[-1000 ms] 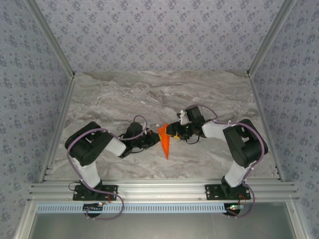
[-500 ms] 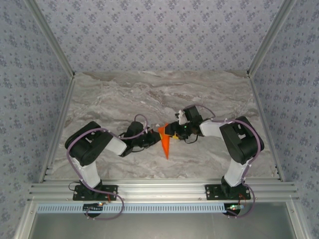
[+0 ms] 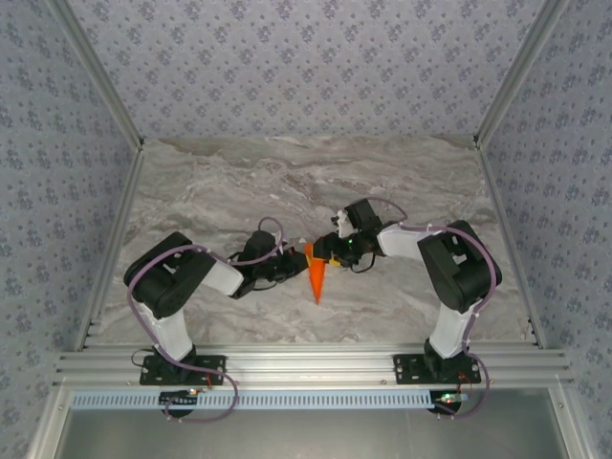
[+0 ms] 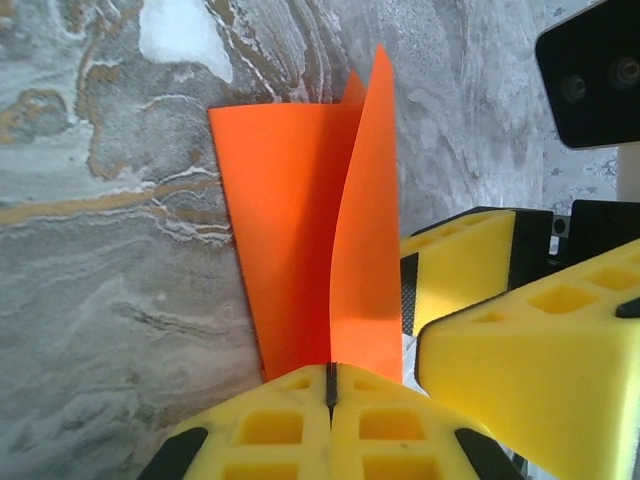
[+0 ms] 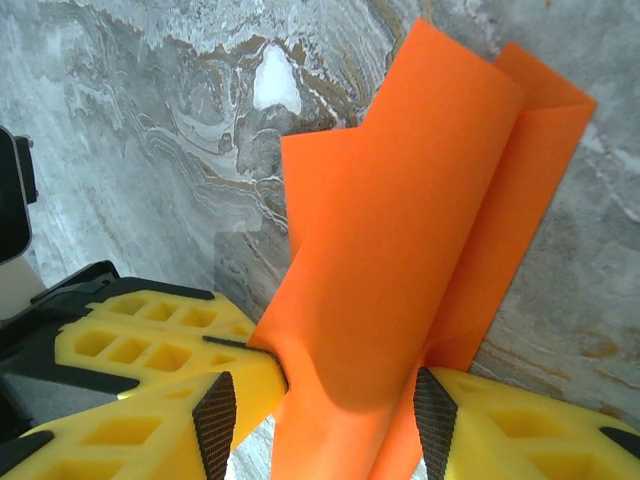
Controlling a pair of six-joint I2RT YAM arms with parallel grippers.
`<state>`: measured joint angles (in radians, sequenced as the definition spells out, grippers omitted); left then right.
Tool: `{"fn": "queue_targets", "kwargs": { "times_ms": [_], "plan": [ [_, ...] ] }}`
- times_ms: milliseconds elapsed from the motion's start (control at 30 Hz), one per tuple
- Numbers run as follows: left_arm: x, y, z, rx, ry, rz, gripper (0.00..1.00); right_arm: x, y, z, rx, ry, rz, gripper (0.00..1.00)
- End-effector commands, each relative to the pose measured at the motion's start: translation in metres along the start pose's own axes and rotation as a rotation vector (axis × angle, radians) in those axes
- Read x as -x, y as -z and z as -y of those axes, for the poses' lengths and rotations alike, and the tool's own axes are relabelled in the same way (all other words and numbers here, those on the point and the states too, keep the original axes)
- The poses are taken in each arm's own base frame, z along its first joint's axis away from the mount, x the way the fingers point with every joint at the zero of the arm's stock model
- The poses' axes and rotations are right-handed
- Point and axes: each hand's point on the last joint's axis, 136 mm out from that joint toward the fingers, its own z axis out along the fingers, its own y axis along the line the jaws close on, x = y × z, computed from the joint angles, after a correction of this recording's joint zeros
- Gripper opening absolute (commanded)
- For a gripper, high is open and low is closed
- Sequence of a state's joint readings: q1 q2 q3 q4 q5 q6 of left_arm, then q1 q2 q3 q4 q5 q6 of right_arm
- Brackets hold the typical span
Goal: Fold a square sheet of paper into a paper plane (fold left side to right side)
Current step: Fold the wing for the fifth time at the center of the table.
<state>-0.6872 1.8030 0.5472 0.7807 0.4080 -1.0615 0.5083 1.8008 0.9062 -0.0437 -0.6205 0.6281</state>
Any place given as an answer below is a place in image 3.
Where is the aluminium front beam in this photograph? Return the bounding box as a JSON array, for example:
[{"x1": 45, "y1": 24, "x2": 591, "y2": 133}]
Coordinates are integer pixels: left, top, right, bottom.
[{"x1": 53, "y1": 347, "x2": 575, "y2": 388}]

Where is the grey metal panel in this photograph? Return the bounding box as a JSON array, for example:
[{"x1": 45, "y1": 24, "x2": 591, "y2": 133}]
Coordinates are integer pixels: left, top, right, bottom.
[{"x1": 28, "y1": 386, "x2": 589, "y2": 459}]

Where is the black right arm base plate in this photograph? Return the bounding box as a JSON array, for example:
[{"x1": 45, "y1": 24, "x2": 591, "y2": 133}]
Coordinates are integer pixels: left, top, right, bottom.
[{"x1": 392, "y1": 353, "x2": 481, "y2": 385}]

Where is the light blue slotted cable duct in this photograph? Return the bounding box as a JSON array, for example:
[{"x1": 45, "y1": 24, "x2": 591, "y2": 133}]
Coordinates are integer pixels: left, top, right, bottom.
[{"x1": 70, "y1": 389, "x2": 472, "y2": 411}]

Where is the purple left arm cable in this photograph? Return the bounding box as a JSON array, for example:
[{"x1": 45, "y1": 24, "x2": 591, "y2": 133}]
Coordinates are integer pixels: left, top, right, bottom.
[{"x1": 124, "y1": 217, "x2": 288, "y2": 426}]

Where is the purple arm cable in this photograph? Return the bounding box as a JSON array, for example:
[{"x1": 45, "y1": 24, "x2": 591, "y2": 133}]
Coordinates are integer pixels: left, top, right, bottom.
[
  {"x1": 124, "y1": 217, "x2": 288, "y2": 426},
  {"x1": 367, "y1": 196, "x2": 493, "y2": 420}
]

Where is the aluminium side rail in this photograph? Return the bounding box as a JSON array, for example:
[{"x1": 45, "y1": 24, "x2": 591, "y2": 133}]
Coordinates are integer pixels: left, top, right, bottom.
[
  {"x1": 475, "y1": 142, "x2": 549, "y2": 350},
  {"x1": 74, "y1": 142, "x2": 145, "y2": 353}
]

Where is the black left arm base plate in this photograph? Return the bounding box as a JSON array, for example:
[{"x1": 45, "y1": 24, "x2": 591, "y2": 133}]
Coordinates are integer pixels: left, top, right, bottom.
[{"x1": 139, "y1": 354, "x2": 228, "y2": 386}]

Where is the black bracket with circuit board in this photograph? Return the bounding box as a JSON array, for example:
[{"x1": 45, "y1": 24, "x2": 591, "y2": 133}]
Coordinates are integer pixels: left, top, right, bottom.
[
  {"x1": 159, "y1": 389, "x2": 200, "y2": 413},
  {"x1": 427, "y1": 389, "x2": 472, "y2": 418}
]

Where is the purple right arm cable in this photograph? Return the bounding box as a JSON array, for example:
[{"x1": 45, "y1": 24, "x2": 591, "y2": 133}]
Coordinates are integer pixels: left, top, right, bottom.
[{"x1": 367, "y1": 196, "x2": 493, "y2": 420}]

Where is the aluminium frame post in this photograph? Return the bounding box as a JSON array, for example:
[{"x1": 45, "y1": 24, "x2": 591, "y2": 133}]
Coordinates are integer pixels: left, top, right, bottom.
[
  {"x1": 47, "y1": 0, "x2": 145, "y2": 150},
  {"x1": 472, "y1": 0, "x2": 573, "y2": 149}
]

